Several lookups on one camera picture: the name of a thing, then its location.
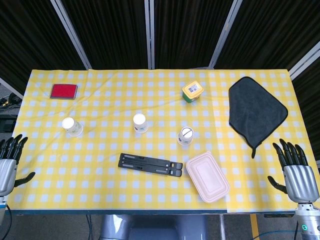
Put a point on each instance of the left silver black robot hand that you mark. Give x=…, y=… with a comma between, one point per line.
x=6, y=172

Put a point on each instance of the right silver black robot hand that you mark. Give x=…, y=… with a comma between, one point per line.
x=300, y=180

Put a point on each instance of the white paper cup green print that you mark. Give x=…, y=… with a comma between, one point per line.
x=72, y=128

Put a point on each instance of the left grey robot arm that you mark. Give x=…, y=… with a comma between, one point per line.
x=2, y=207

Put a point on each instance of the grey robot base column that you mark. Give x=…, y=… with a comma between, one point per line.
x=152, y=227

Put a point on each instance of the white paper cup black line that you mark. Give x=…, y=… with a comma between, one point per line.
x=185, y=137

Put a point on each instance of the white paper cup purple print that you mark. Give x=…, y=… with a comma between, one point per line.
x=140, y=123

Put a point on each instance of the yellow floor tape strip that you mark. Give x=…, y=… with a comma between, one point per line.
x=255, y=226

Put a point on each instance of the dark grey microfiber cloth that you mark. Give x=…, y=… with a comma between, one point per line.
x=255, y=110

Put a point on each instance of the pink plastic lunch box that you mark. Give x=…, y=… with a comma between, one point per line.
x=207, y=177

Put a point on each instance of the yellow lid green container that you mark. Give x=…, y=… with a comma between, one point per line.
x=192, y=91

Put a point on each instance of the black folding laptop stand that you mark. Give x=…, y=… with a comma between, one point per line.
x=150, y=165

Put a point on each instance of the yellow white checkered tablecloth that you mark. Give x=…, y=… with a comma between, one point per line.
x=155, y=155

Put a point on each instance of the silver aluminium frame bar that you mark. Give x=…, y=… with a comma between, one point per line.
x=225, y=35
x=72, y=35
x=150, y=35
x=10, y=87
x=303, y=61

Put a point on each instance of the red square pad grey frame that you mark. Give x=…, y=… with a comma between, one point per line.
x=63, y=91

